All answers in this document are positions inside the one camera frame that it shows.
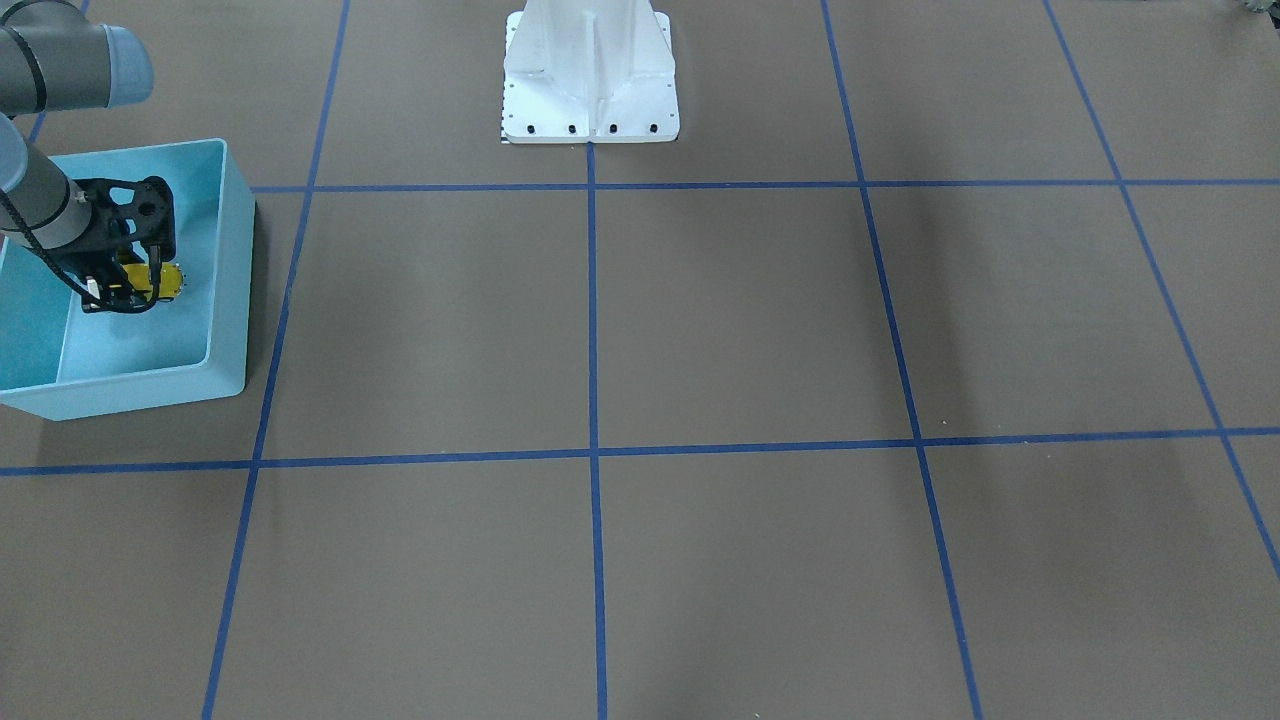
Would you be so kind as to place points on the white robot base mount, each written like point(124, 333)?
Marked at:
point(589, 72)

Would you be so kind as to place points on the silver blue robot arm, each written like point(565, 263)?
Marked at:
point(53, 58)

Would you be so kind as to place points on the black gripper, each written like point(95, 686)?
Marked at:
point(88, 252)

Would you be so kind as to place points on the light blue plastic bin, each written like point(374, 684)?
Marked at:
point(60, 363)

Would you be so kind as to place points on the yellow beetle toy car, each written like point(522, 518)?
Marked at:
point(139, 281)

